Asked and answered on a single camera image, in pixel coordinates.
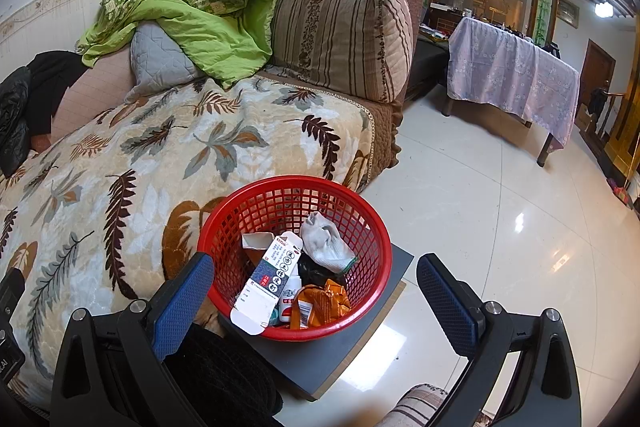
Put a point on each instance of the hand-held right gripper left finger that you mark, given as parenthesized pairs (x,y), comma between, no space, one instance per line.
(182,302)

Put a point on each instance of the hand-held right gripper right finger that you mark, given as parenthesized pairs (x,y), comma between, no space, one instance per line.
(447,302)

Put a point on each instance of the white and navy medicine box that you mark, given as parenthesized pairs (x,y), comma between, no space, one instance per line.
(270,282)

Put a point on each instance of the tan carton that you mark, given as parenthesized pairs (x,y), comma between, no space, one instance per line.
(257,240)

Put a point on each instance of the red plastic basket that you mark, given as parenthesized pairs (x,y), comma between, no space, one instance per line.
(240,212)

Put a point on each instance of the white bottle red label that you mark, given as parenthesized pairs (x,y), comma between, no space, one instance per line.
(291,302)

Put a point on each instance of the orange wrapper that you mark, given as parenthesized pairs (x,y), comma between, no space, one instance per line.
(320,307)

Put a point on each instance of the black plastic bag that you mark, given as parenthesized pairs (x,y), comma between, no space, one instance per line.
(320,274)

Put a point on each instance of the white work glove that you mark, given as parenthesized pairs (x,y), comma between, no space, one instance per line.
(322,242)

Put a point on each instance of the beige patterned cloth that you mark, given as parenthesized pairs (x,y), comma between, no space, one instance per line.
(420,407)

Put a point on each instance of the leaf-print blanket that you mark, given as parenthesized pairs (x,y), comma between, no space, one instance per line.
(125,187)

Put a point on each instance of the brown sofa cover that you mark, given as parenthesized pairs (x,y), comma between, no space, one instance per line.
(385,137)

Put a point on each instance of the table with lilac cloth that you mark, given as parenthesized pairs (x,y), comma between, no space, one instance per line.
(505,72)

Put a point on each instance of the dark coffee table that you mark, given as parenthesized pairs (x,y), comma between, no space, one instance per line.
(425,62)

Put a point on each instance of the grey quilted pillow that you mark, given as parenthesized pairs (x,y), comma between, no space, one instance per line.
(155,57)

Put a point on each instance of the golden wooden door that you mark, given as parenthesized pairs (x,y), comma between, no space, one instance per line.
(627,132)

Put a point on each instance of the dark hanging cloth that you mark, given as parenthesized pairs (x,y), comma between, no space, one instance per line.
(597,102)

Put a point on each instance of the black cloth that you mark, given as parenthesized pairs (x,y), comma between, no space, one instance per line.
(50,87)

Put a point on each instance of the green quilt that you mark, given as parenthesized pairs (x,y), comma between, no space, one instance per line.
(200,27)

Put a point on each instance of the brown wooden door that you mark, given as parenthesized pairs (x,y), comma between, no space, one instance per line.
(597,67)

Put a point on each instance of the striped sofa cushion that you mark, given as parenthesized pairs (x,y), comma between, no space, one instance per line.
(345,32)

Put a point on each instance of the small wall picture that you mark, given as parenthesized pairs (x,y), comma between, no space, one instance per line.
(567,11)

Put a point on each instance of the white wall lamp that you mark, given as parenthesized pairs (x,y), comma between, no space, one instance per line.
(602,10)

